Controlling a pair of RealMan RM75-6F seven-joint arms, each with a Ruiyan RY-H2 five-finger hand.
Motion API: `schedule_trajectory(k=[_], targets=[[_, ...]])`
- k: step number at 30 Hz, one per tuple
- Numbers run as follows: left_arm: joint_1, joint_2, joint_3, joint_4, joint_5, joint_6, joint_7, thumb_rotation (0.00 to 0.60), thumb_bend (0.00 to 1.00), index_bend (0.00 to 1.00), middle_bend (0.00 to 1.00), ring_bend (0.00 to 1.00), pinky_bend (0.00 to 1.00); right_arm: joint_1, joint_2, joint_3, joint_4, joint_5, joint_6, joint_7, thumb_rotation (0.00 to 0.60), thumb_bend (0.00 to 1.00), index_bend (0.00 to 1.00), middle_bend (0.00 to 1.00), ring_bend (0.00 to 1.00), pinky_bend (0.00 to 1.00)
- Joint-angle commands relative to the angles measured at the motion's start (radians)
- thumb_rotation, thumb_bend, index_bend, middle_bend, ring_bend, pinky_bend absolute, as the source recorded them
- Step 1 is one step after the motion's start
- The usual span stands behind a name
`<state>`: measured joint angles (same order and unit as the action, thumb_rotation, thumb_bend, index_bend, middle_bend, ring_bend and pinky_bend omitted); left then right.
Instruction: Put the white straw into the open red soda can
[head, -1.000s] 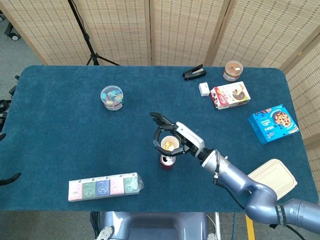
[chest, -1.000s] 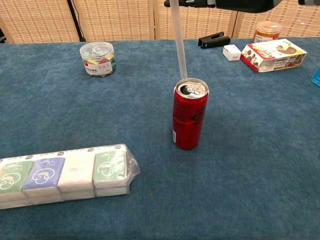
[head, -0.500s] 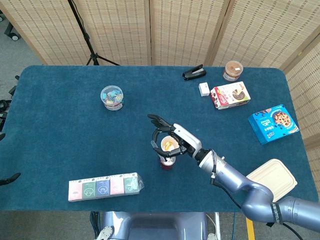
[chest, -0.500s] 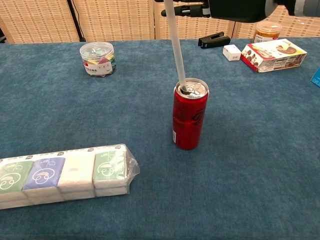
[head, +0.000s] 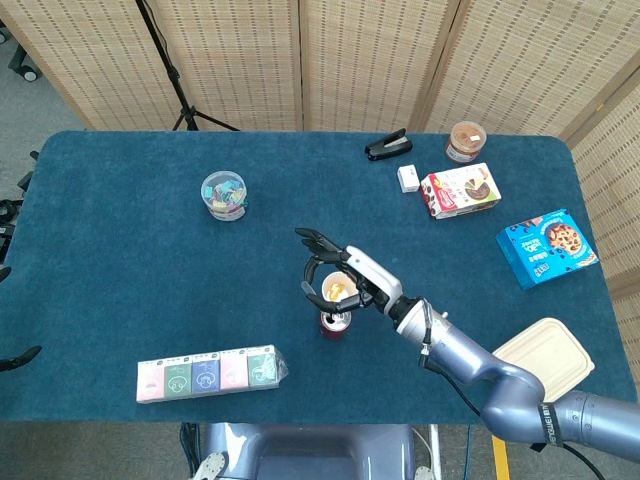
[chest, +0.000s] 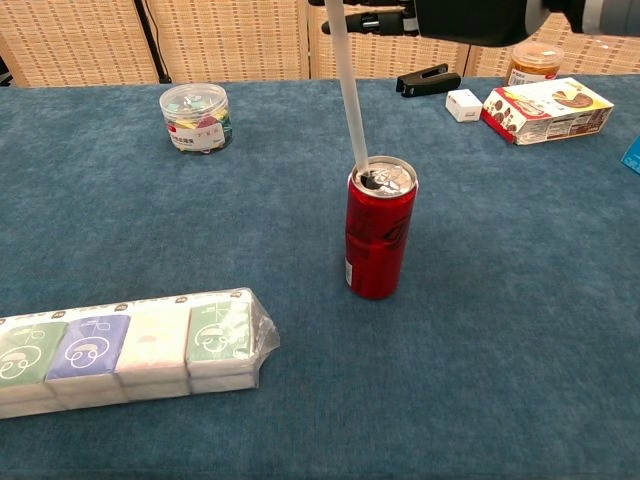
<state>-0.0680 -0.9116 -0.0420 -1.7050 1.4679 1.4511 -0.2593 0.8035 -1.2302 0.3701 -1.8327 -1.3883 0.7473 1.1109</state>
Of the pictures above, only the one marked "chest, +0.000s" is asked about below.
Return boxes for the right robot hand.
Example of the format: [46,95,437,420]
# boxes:
[308,0,547,49]

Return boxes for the clear plastic straw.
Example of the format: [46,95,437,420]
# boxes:
[323,0,373,182]

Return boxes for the red soda can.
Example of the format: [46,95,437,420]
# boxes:
[344,155,419,302]

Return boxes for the black stapler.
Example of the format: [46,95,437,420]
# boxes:
[396,63,462,99]

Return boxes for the orange lidded plastic jar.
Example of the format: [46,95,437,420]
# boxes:
[504,43,565,87]

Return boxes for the small white box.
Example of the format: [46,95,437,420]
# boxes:
[445,88,484,123]

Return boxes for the white red biscuit box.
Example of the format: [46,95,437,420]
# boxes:
[480,77,615,146]

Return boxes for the blue box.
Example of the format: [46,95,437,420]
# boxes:
[620,134,640,175]

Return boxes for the woven bamboo folding screen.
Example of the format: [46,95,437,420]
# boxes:
[0,0,640,89]

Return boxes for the clear jar of colourful clips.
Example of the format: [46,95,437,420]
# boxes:
[158,83,234,155]

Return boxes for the black stand pole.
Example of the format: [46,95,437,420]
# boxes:
[132,0,173,84]

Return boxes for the blue tablecloth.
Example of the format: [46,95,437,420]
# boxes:
[0,74,640,480]

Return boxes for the wrapped tissue packet multipack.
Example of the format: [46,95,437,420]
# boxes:
[0,286,280,420]

